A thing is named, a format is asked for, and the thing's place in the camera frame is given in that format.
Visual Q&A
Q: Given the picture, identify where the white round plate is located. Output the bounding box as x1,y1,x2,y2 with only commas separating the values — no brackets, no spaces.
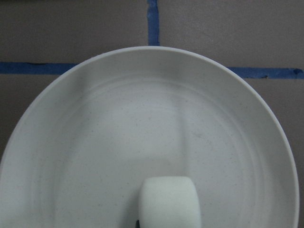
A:
0,47,299,228

